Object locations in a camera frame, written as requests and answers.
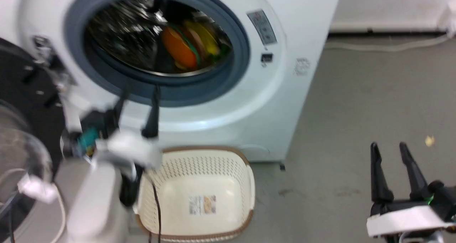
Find cream plastic laundry basket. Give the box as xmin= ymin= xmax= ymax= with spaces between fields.
xmin=133 ymin=146 xmax=256 ymax=243

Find black round washer door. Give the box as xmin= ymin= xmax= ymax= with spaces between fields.
xmin=0 ymin=37 xmax=76 ymax=243

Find printed basket label sticker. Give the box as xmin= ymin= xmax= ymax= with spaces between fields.
xmin=189 ymin=195 xmax=217 ymax=216

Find white front-load washing machine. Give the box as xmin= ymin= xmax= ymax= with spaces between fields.
xmin=0 ymin=0 xmax=343 ymax=163

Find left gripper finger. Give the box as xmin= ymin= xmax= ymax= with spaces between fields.
xmin=113 ymin=85 xmax=129 ymax=131
xmin=141 ymin=86 xmax=161 ymax=139

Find orange yellow clothes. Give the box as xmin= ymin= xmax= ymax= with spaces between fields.
xmin=161 ymin=20 xmax=233 ymax=71

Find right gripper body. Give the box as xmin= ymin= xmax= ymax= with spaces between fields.
xmin=367 ymin=180 xmax=456 ymax=241

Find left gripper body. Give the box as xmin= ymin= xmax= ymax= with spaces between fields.
xmin=77 ymin=108 xmax=163 ymax=169

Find white floor hose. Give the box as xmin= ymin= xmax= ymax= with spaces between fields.
xmin=324 ymin=33 xmax=450 ymax=52

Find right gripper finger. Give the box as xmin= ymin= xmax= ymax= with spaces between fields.
xmin=399 ymin=142 xmax=432 ymax=201
xmin=370 ymin=142 xmax=394 ymax=206

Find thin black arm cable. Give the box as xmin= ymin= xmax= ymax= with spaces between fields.
xmin=148 ymin=181 xmax=163 ymax=243

